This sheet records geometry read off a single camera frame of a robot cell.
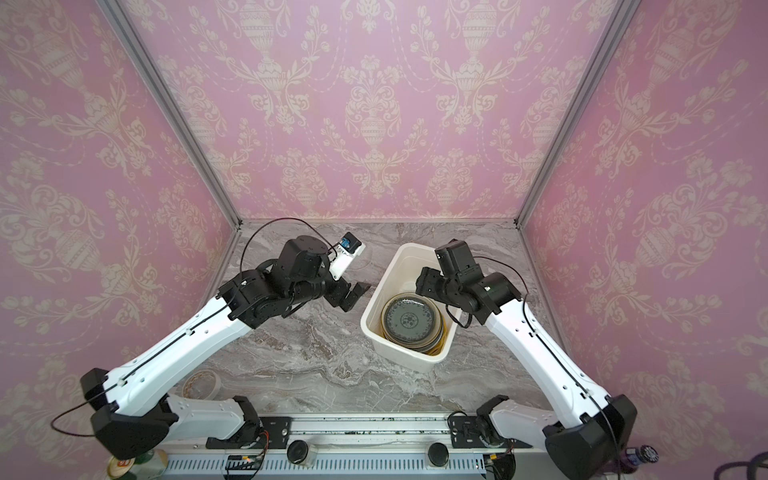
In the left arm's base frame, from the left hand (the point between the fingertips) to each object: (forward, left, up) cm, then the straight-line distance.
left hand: (356, 273), depth 69 cm
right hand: (+2, -17, -7) cm, 19 cm away
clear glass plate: (+1, -14, -24) cm, 28 cm away
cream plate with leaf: (0, -15, -24) cm, 29 cm away
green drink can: (-34, +44, -24) cm, 61 cm away
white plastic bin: (+14, -10, -20) cm, 26 cm away
